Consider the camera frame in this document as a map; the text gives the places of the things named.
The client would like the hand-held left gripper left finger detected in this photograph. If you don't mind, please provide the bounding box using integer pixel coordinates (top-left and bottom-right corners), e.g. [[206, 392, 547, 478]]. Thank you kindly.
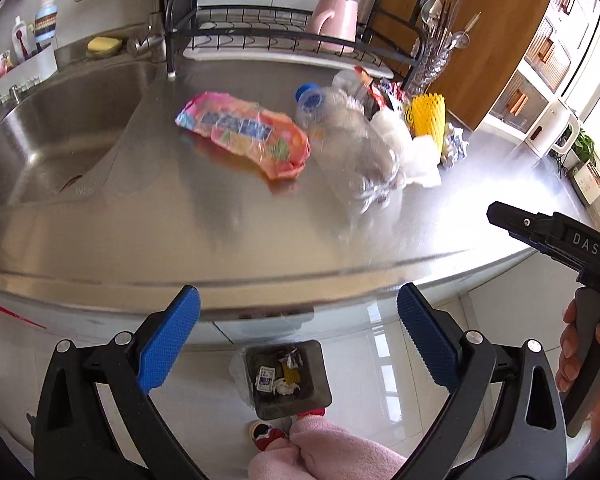
[[34, 285, 208, 480]]

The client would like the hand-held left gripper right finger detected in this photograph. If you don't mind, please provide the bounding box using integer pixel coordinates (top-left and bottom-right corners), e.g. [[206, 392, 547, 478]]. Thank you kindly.
[[396, 284, 568, 480]]

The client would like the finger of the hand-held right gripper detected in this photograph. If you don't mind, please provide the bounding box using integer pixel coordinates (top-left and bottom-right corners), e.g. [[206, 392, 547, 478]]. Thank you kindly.
[[486, 201, 556, 252]]

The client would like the grey trash bin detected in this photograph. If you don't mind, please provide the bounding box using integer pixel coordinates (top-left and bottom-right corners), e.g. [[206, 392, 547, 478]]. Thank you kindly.
[[230, 340, 333, 421]]

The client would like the clear plastic bottle blue cap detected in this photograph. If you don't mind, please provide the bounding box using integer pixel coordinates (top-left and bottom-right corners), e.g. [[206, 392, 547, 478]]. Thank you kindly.
[[295, 82, 406, 213]]

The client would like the pink plastic snack wrapper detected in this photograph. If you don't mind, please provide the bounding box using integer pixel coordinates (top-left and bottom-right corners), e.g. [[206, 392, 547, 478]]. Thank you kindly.
[[174, 91, 312, 182]]

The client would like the person's right hand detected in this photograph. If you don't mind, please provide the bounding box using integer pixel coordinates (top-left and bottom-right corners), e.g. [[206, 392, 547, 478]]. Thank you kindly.
[[555, 299, 600, 431]]

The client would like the crumpled foil wrapper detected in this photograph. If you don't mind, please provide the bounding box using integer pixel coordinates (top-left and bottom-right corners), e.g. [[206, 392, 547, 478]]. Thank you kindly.
[[437, 122, 471, 168]]

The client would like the white electric kettle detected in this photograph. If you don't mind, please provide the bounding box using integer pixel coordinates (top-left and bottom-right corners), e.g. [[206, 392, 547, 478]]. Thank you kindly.
[[522, 97, 581, 158]]

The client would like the green potted plant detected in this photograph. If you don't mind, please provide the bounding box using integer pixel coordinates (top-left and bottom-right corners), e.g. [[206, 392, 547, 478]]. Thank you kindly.
[[567, 127, 598, 171]]

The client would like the white crumpled plastic wrap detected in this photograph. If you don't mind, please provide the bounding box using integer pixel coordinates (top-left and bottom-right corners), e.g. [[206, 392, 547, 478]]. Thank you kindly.
[[370, 107, 443, 188]]

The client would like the red white slipper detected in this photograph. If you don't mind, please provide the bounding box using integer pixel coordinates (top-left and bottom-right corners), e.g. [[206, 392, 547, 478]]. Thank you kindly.
[[249, 420, 288, 453]]

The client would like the yellow foam fruit net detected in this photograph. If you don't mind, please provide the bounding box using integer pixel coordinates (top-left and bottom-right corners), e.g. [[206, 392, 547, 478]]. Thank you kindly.
[[411, 92, 447, 153]]

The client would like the pink pants leg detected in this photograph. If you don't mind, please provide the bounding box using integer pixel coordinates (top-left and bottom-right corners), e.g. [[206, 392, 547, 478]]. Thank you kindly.
[[247, 416, 408, 480]]

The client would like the white cabinet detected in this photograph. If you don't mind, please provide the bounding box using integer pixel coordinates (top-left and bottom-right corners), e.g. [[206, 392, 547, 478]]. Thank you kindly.
[[480, 0, 600, 128]]

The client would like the clear glass cutlery holder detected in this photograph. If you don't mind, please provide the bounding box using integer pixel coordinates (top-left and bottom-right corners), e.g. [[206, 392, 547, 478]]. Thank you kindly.
[[407, 35, 453, 98]]

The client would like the red snack packet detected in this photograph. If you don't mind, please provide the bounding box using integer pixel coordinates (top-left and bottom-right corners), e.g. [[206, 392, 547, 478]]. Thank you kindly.
[[352, 66, 407, 111]]

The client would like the wooden door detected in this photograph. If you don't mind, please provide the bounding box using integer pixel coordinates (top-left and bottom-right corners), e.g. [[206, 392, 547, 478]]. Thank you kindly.
[[370, 0, 563, 131]]

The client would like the clear plastic bag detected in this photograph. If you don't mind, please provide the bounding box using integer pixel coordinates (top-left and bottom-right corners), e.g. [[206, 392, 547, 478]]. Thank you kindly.
[[331, 69, 378, 113]]

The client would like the metal knife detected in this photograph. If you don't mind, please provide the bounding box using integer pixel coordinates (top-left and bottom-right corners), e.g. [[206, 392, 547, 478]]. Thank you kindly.
[[446, 0, 467, 37]]

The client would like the large metal spoon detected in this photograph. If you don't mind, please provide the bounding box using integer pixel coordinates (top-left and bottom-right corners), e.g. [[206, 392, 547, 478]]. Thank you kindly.
[[420, 0, 443, 31]]

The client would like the stainless steel sink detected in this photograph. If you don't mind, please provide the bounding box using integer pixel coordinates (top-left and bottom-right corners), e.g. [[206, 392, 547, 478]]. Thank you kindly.
[[0, 57, 161, 206]]

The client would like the pink mug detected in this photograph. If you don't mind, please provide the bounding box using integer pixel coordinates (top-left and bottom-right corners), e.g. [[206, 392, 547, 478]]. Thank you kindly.
[[307, 0, 359, 54]]

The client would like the silver faucet base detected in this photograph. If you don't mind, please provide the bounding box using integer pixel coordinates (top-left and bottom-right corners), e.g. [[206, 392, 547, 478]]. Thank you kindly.
[[126, 25, 166, 56]]

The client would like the white drip tray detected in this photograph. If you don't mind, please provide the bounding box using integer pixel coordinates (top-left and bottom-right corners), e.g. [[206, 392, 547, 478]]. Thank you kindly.
[[182, 47, 406, 69]]

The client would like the yellow sponge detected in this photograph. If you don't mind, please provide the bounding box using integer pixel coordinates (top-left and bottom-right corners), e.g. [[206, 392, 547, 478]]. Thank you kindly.
[[86, 36, 123, 57]]

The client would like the white organizer box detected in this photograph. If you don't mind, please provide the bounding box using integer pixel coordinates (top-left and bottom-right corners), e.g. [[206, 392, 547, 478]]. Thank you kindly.
[[0, 47, 58, 92]]

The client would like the white bottle red cap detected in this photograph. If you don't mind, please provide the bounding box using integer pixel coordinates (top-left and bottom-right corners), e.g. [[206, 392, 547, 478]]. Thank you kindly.
[[11, 16, 36, 59]]

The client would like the black wire dish rack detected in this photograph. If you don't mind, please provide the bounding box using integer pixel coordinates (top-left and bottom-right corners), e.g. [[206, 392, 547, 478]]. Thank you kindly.
[[164, 0, 441, 81]]

